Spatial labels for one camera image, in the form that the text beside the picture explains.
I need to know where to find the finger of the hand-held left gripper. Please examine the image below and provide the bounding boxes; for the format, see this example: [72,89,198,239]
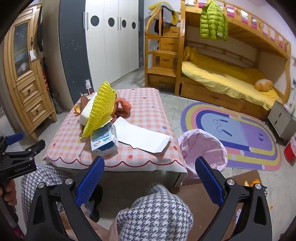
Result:
[6,132,25,145]
[23,139,46,161]

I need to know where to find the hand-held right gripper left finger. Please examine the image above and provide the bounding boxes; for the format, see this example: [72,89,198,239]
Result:
[26,156,106,241]

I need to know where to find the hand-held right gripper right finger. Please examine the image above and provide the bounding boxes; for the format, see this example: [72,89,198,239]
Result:
[194,156,273,241]

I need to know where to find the pink bag trash bin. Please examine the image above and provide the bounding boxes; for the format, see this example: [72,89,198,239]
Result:
[178,129,228,186]

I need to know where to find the white blue carton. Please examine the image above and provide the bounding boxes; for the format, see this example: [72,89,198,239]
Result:
[89,122,120,158]

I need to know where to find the white paper sheet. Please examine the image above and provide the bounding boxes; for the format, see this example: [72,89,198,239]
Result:
[113,116,173,153]

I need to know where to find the brown paper wrapper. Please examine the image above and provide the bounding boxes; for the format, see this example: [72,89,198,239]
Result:
[80,94,93,110]

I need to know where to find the yellow foam fruit net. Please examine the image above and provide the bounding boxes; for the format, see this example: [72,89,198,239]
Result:
[78,81,117,142]

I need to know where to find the orange plush toy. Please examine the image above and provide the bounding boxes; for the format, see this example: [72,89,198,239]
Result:
[254,78,273,91]
[113,97,132,118]

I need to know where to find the person's left hand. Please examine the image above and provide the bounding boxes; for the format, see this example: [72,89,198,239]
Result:
[0,179,17,207]

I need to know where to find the cardboard box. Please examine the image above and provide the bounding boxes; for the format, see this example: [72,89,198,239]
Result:
[178,169,269,241]

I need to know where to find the pink checked tablecloth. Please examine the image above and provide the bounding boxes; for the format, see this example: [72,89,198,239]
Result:
[43,88,188,173]

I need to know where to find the orange peels in box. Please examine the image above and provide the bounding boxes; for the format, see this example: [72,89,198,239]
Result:
[243,179,262,189]

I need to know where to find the wooden cabinet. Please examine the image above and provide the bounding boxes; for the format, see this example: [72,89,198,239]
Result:
[3,2,57,140]

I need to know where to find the rainbow rug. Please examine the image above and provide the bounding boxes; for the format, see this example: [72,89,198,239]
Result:
[180,101,283,171]

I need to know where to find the houndstooth pants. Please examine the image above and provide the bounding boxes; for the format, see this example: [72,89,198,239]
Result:
[20,163,194,241]

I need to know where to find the colourful rolled items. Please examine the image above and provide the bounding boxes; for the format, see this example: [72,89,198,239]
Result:
[42,57,56,112]

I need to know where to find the spray bottle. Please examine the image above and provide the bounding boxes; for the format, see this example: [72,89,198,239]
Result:
[84,79,93,95]

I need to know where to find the red container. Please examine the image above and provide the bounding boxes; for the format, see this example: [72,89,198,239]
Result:
[284,136,296,163]

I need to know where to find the grey nightstand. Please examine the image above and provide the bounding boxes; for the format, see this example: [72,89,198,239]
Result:
[268,100,296,144]

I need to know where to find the yellow bed sheet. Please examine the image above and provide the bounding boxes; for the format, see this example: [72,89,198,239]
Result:
[181,60,281,111]

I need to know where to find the black hanging bag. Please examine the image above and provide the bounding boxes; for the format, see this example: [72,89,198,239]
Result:
[36,11,45,52]

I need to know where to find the white grey wardrobe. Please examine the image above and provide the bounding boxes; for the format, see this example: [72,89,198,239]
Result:
[59,0,145,105]

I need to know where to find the yellow blanket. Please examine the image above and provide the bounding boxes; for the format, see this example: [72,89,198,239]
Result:
[184,46,204,63]

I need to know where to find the wooden stair drawers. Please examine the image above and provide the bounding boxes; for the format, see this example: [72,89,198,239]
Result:
[145,9,185,93]

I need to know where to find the wooden bunk bed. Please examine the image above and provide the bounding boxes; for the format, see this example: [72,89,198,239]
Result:
[180,0,292,121]

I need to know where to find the green puffer jacket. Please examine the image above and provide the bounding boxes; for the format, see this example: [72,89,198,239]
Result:
[200,0,228,41]

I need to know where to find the pile of clothes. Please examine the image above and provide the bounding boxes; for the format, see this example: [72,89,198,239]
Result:
[149,2,179,26]

